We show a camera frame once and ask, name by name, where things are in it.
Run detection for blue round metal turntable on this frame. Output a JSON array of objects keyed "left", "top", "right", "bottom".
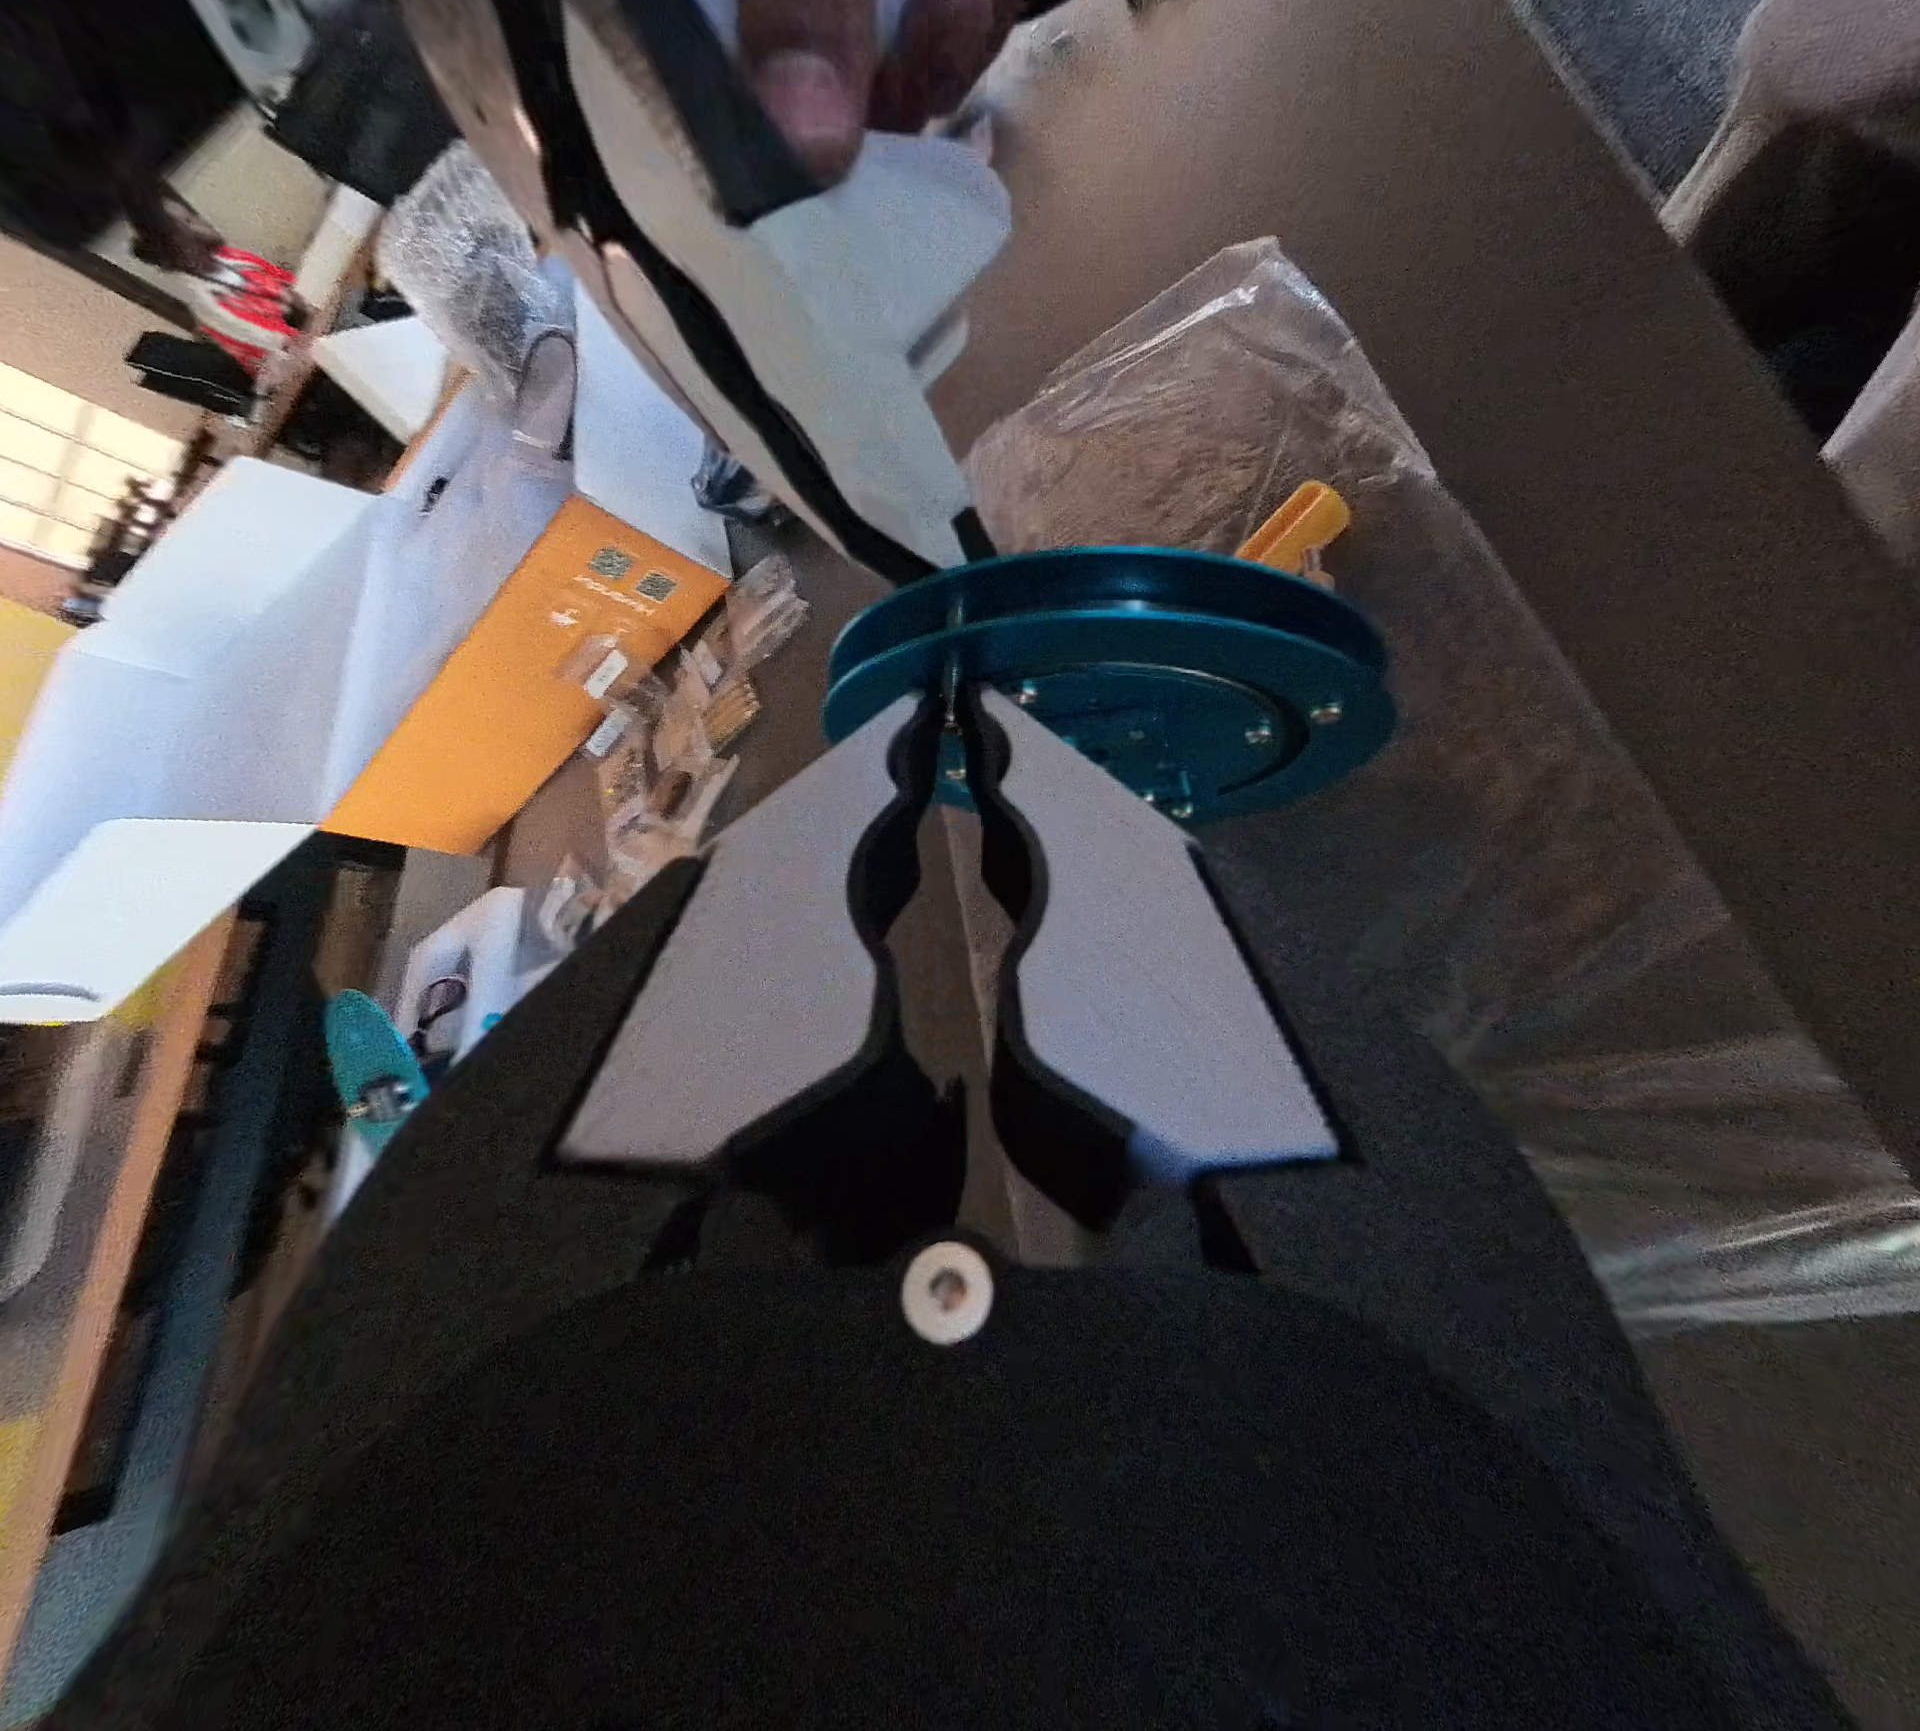
[{"left": 823, "top": 547, "right": 1399, "bottom": 830}]

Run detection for wooden-edged office desk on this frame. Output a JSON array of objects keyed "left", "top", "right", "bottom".
[{"left": 0, "top": 911, "right": 249, "bottom": 1627}]

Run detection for yellow-handled screwdriver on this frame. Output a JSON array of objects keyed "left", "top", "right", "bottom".
[{"left": 1232, "top": 477, "right": 1355, "bottom": 580}]

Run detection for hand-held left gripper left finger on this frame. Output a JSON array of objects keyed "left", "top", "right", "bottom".
[{"left": 552, "top": 692, "right": 968, "bottom": 1263}]

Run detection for bubble wrap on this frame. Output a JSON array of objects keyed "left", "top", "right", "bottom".
[{"left": 370, "top": 142, "right": 583, "bottom": 415}]

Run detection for black antistatic bag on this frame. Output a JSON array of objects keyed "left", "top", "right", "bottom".
[{"left": 693, "top": 440, "right": 793, "bottom": 531}]

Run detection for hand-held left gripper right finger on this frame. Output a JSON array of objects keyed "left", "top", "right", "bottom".
[{"left": 968, "top": 692, "right": 1344, "bottom": 1238}]

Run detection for blue semicircular metal plate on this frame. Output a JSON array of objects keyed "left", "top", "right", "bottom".
[{"left": 322, "top": 987, "right": 435, "bottom": 1163}]

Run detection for orange and white cardboard box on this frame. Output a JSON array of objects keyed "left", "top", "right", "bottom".
[{"left": 0, "top": 263, "right": 740, "bottom": 1013}]

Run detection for black curved band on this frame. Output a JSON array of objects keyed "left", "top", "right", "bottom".
[{"left": 509, "top": 328, "right": 583, "bottom": 463}]

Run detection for pile of small screw bags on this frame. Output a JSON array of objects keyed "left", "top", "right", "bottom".
[{"left": 537, "top": 553, "right": 806, "bottom": 960}]

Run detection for large clear plastic bag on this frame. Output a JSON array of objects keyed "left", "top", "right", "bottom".
[{"left": 958, "top": 235, "right": 1920, "bottom": 1338}]

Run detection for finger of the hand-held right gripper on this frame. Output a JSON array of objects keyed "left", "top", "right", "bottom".
[
  {"left": 557, "top": 239, "right": 937, "bottom": 576},
  {"left": 561, "top": 8, "right": 977, "bottom": 572}
]

